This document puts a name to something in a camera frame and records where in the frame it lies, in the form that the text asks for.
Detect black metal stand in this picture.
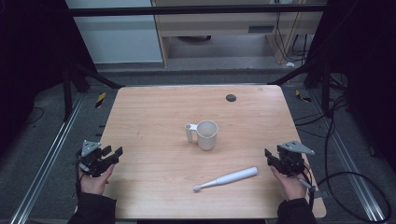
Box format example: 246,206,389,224
60,59,125,123
268,57,332,118

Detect aluminium floor rail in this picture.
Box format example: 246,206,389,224
311,91,387,222
8,94,86,224

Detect yellow black striped tape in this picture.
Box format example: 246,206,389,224
94,91,107,109
294,89,313,104

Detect white electric toothbrush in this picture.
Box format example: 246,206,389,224
192,166,260,192

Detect thick black floor cable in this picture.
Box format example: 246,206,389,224
317,92,392,224

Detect person's left hand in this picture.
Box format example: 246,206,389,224
78,163,117,196

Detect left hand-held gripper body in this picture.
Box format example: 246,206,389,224
76,139,110,178

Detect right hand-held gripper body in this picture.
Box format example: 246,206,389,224
275,140,316,178

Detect right hand-held gripper cable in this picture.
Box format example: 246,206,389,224
297,164,317,214

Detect white cabinet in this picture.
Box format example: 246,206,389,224
64,0,164,65

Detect black hanging cables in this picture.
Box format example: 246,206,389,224
273,11,310,63

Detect white cup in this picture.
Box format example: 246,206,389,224
184,119,219,152

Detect light wooden desk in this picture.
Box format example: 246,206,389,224
150,0,326,67

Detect hand-held gripper cable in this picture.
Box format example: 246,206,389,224
74,155,86,200
297,164,317,214

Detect left hand-held gripper cable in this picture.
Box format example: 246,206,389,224
74,155,86,200

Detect person's right hand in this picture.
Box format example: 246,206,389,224
269,165,308,202

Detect black horizontal bar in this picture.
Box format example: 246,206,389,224
65,4,329,18

